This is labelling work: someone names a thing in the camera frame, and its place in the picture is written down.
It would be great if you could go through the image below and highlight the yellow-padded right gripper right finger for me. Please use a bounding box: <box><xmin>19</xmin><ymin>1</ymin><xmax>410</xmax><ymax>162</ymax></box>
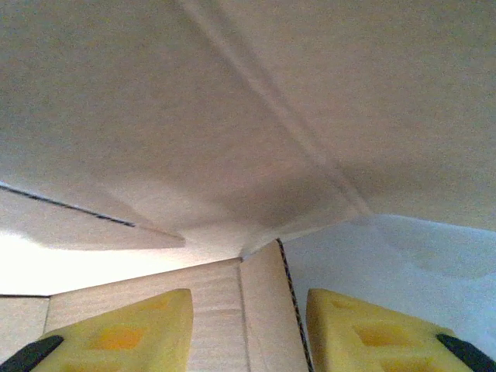
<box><xmin>305</xmin><ymin>288</ymin><xmax>496</xmax><ymax>372</ymax></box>

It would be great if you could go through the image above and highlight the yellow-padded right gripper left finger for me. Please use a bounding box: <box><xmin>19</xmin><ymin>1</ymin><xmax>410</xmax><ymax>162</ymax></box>
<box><xmin>0</xmin><ymin>288</ymin><xmax>194</xmax><ymax>372</ymax></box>

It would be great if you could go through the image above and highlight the brown cardboard box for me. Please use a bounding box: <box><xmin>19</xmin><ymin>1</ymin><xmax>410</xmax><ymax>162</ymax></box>
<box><xmin>0</xmin><ymin>0</ymin><xmax>496</xmax><ymax>372</ymax></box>

